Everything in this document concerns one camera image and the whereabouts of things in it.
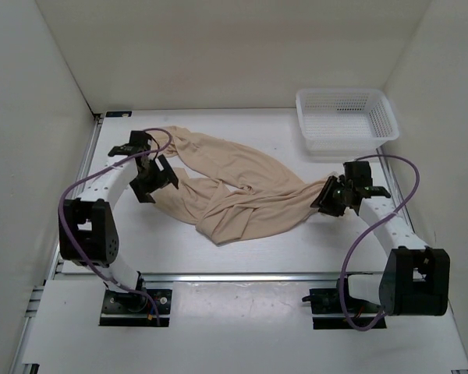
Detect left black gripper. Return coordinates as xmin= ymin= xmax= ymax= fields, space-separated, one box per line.
xmin=130 ymin=154 xmax=178 ymax=203

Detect beige trousers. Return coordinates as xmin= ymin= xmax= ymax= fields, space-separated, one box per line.
xmin=151 ymin=126 xmax=326 ymax=245

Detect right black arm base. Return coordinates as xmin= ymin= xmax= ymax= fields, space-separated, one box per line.
xmin=301 ymin=288 xmax=379 ymax=330

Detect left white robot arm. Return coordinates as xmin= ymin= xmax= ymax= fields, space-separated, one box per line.
xmin=58 ymin=128 xmax=179 ymax=312

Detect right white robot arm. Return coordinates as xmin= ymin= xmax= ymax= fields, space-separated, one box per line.
xmin=311 ymin=159 xmax=450 ymax=316

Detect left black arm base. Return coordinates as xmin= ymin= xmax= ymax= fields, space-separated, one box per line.
xmin=99 ymin=288 xmax=172 ymax=327

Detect white plastic mesh basket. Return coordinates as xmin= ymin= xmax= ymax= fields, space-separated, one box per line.
xmin=296 ymin=88 xmax=399 ymax=153

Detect aluminium front rail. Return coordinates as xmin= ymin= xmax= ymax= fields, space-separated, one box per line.
xmin=41 ymin=272 xmax=383 ymax=286

